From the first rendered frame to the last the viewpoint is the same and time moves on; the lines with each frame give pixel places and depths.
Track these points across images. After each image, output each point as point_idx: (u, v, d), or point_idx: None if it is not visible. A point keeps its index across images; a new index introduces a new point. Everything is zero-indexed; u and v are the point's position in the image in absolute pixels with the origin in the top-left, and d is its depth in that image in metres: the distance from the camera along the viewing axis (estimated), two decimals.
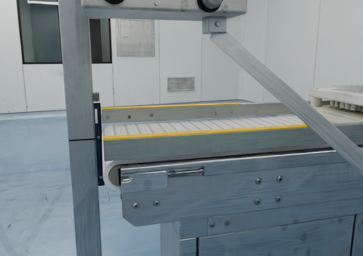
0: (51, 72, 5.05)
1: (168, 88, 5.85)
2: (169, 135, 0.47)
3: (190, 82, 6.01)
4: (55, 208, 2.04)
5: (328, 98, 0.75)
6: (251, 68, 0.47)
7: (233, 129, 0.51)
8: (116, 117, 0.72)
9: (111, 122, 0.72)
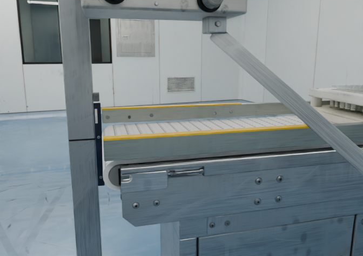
0: (51, 72, 5.05)
1: (168, 88, 5.85)
2: (169, 135, 0.47)
3: (190, 82, 6.01)
4: (55, 208, 2.04)
5: (328, 98, 0.75)
6: (251, 68, 0.47)
7: (233, 129, 0.51)
8: (116, 117, 0.72)
9: (111, 122, 0.72)
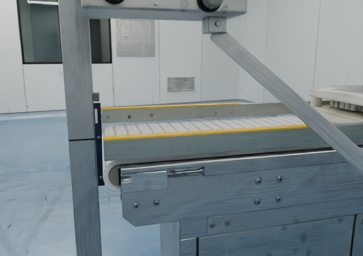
0: (51, 72, 5.05)
1: (168, 88, 5.85)
2: (169, 135, 0.47)
3: (190, 82, 6.01)
4: (55, 208, 2.04)
5: (328, 98, 0.75)
6: (251, 68, 0.47)
7: (233, 129, 0.51)
8: (116, 117, 0.72)
9: (111, 122, 0.72)
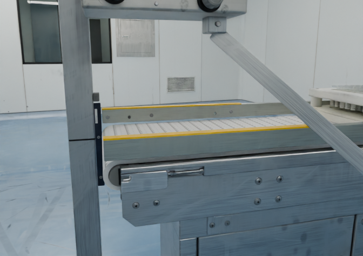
0: (51, 72, 5.05)
1: (168, 88, 5.85)
2: (169, 135, 0.47)
3: (190, 82, 6.01)
4: (55, 208, 2.04)
5: (328, 98, 0.75)
6: (251, 68, 0.47)
7: (233, 129, 0.51)
8: (116, 117, 0.72)
9: (111, 122, 0.72)
